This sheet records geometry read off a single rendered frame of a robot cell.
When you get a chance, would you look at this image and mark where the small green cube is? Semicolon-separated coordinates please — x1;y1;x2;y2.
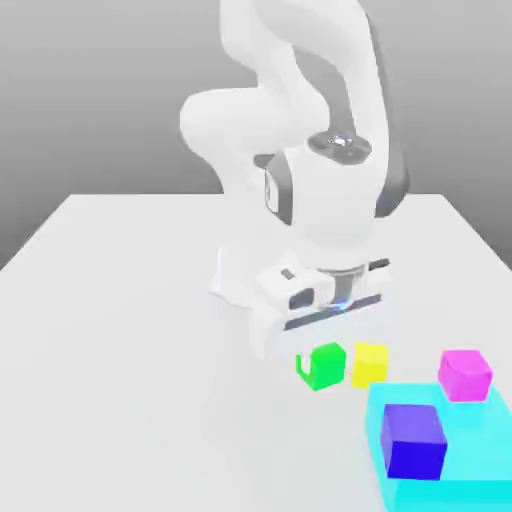
295;341;348;392

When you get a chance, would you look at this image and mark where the large cyan box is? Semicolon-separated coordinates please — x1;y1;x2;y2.
364;380;512;512

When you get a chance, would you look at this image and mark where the small blue cube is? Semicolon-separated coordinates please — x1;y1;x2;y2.
379;402;448;482

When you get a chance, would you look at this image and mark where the small magenta cube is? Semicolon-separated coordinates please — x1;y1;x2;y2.
437;349;494;403

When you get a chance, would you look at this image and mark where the small yellow cube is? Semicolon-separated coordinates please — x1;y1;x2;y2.
351;341;390;390

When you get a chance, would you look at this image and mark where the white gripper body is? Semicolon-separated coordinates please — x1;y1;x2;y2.
250;290;394;361

